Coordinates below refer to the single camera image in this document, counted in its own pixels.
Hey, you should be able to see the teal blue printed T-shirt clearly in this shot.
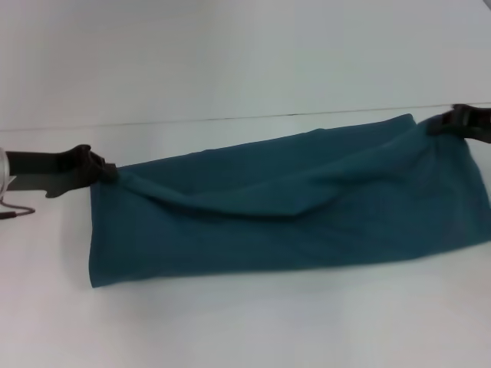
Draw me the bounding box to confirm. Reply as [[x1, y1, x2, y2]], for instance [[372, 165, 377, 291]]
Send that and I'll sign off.
[[87, 113, 491, 291]]

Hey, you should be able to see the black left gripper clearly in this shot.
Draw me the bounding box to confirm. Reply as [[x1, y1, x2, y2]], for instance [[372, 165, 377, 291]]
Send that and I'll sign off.
[[5, 144, 119, 199]]

